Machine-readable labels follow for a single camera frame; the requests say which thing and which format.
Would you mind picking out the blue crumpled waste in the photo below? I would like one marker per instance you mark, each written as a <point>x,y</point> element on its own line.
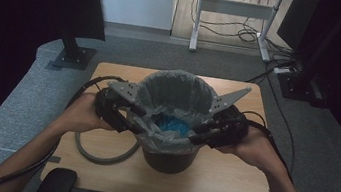
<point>172,126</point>

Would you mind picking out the white power strip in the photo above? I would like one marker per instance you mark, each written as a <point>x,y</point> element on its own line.
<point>282,70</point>

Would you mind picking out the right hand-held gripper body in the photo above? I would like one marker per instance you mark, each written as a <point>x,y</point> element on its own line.
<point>233,125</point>

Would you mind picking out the person's right hand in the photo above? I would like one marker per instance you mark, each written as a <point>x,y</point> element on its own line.
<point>257,148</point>

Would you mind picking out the person's left hand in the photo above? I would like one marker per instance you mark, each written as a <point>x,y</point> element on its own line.
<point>80,115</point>

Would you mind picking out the gray translucent trash bag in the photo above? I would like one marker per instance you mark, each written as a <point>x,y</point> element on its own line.
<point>175,93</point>

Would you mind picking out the white metal desk frame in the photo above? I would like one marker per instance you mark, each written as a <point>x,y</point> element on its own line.
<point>234,8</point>

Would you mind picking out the black stand base left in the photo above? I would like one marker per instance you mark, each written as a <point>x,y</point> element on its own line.
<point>71,55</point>

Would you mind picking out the black metal stand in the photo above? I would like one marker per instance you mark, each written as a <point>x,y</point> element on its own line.
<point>297,87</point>

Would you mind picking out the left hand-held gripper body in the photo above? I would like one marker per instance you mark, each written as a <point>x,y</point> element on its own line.
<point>113,101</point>

